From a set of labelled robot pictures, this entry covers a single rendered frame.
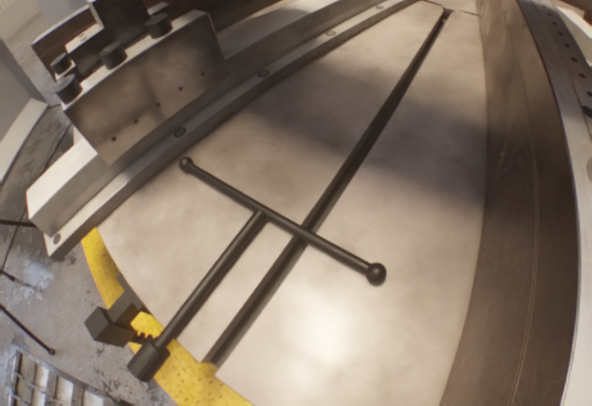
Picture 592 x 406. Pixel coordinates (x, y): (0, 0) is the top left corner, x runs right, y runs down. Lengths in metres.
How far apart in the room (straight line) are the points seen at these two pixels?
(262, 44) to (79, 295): 1.25
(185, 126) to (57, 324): 1.05
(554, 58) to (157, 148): 1.05
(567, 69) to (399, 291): 0.56
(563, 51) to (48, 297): 1.96
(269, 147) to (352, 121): 0.25
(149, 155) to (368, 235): 0.68
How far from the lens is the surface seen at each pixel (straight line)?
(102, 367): 1.29
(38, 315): 1.65
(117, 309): 0.87
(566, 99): 0.56
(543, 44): 0.71
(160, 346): 0.72
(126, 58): 0.80
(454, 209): 0.77
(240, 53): 1.05
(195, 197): 0.85
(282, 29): 1.14
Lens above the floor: 0.95
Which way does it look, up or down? 55 degrees down
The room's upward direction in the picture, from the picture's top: 15 degrees counter-clockwise
